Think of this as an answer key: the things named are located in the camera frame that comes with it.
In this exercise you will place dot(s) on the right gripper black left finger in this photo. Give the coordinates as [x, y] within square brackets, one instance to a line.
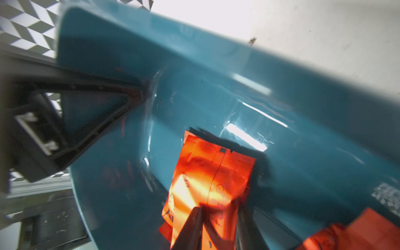
[190, 236]

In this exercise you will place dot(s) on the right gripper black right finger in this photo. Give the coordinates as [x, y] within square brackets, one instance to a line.
[247, 236]

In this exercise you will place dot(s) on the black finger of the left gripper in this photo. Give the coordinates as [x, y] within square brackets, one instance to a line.
[51, 115]

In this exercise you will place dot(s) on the red tea bag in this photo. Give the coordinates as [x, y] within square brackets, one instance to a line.
[369, 231]
[212, 177]

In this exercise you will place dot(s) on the teal storage box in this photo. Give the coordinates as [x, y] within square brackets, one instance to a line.
[325, 150]

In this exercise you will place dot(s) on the red tea bag in box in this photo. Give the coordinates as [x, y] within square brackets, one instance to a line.
[369, 231]

